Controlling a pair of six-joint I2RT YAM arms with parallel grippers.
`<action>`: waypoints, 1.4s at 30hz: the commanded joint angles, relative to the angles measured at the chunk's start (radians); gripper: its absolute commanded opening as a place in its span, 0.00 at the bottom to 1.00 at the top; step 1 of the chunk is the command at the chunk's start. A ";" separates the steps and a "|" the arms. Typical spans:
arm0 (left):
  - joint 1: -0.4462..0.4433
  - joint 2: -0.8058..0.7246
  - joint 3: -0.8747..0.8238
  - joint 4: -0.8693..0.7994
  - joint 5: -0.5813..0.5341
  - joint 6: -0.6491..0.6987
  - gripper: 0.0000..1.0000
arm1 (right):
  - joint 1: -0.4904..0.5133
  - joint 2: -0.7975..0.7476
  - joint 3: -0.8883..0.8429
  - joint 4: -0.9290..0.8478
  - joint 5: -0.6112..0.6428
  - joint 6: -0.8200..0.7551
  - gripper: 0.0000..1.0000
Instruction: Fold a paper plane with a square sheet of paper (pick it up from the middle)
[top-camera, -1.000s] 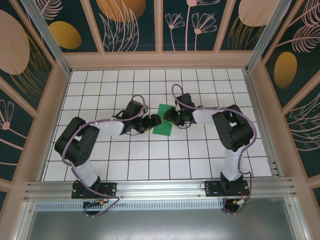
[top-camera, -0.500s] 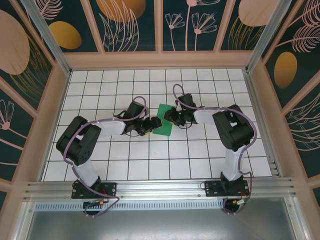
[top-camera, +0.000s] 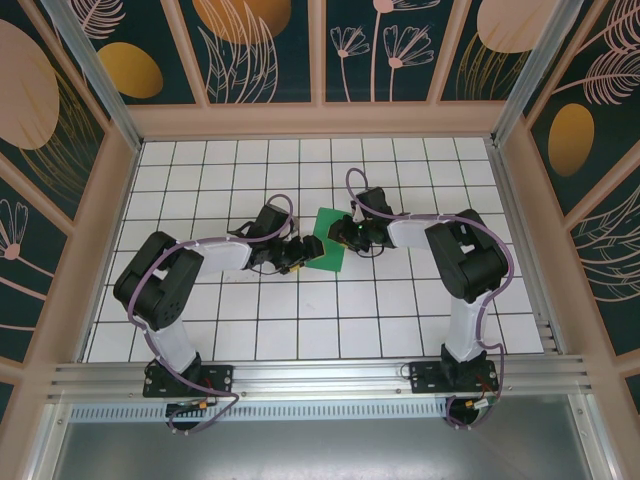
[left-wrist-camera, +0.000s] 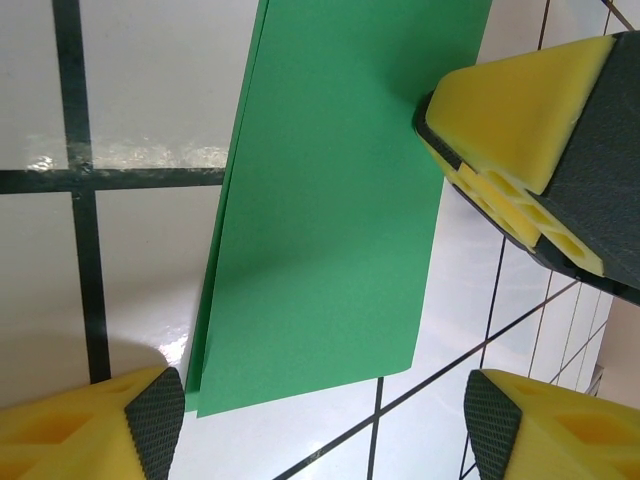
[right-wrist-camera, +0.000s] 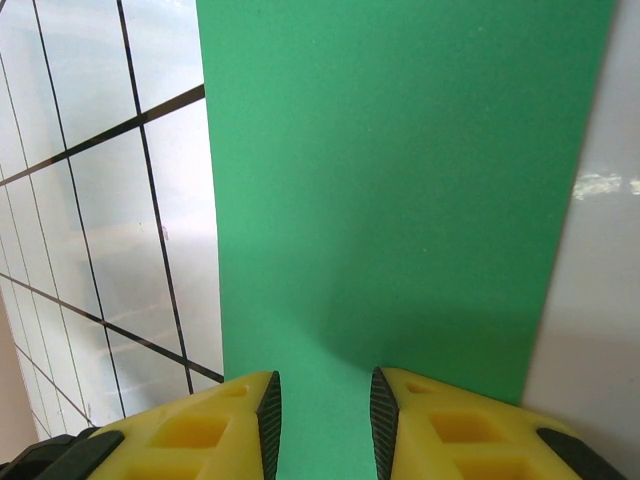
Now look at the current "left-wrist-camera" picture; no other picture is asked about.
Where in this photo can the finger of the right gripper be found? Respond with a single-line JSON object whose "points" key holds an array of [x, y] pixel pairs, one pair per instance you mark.
{"points": [[525, 125]]}

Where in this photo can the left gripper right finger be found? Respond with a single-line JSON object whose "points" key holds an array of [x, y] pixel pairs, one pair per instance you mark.
{"points": [[560, 435]]}

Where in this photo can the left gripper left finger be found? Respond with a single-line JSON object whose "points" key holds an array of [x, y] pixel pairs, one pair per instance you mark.
{"points": [[75, 435]]}

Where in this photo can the green paper sheet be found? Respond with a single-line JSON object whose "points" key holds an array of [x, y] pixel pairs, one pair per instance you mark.
{"points": [[325, 225]]}

